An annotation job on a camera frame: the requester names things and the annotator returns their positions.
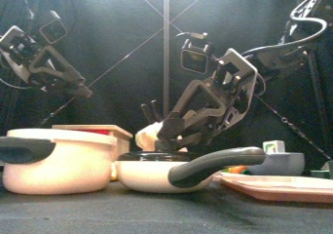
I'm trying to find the black pot lid with knob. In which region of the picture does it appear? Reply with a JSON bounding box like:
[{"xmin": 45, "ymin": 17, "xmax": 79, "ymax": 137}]
[{"xmin": 116, "ymin": 139, "xmax": 205, "ymax": 163}]

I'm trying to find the white knife block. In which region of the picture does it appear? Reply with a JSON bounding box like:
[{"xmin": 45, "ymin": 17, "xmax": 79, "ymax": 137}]
[{"xmin": 134, "ymin": 120, "xmax": 190, "ymax": 153}]

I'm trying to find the orange toy food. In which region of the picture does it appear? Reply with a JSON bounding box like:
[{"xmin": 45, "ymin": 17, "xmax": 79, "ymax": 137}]
[{"xmin": 228, "ymin": 165, "xmax": 250, "ymax": 176}]

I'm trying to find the wooden box red inside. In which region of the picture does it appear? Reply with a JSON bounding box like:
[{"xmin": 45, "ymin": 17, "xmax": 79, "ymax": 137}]
[{"xmin": 51, "ymin": 124, "xmax": 134, "ymax": 163}]

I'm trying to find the white green toy carton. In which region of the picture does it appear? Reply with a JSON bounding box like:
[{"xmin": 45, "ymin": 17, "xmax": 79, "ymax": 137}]
[{"xmin": 261, "ymin": 139, "xmax": 288, "ymax": 155}]

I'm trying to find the grey bowl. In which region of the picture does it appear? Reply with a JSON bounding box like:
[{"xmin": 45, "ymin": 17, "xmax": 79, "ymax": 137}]
[{"xmin": 248, "ymin": 151, "xmax": 305, "ymax": 176}]

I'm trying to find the pink tray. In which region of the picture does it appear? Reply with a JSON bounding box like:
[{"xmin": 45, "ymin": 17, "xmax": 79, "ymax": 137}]
[{"xmin": 212, "ymin": 172, "xmax": 333, "ymax": 204}]

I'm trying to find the black knife handle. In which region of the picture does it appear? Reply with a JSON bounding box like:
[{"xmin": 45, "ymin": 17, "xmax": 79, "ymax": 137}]
[
  {"xmin": 138, "ymin": 102, "xmax": 156, "ymax": 125},
  {"xmin": 149, "ymin": 99, "xmax": 165, "ymax": 122}
]

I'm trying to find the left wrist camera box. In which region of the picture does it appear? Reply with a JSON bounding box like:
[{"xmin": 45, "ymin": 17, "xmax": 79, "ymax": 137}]
[{"xmin": 37, "ymin": 10, "xmax": 71, "ymax": 46}]

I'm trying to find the cream saucepan black handle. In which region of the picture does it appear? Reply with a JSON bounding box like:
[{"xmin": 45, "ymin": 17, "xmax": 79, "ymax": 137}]
[{"xmin": 114, "ymin": 146, "xmax": 266, "ymax": 194}]

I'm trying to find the thin diagonal brace wire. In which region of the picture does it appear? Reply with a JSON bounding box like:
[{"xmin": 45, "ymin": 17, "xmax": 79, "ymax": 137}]
[{"xmin": 36, "ymin": 0, "xmax": 218, "ymax": 129}]

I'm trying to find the diagonal wire with turnbuckle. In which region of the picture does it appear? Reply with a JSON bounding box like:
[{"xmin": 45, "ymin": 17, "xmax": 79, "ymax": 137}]
[{"xmin": 126, "ymin": 0, "xmax": 333, "ymax": 161}]

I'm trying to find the vertical metal frame pole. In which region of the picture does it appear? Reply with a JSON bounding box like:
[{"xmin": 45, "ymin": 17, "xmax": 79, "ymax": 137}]
[{"xmin": 162, "ymin": 0, "xmax": 172, "ymax": 119}]

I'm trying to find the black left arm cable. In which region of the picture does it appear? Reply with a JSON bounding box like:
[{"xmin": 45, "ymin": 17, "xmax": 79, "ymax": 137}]
[{"xmin": 0, "ymin": 0, "xmax": 79, "ymax": 90}]

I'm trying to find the large cream pot black handle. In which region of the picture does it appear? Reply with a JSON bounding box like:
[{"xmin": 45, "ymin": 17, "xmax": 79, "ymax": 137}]
[{"xmin": 0, "ymin": 128, "xmax": 120, "ymax": 196}]

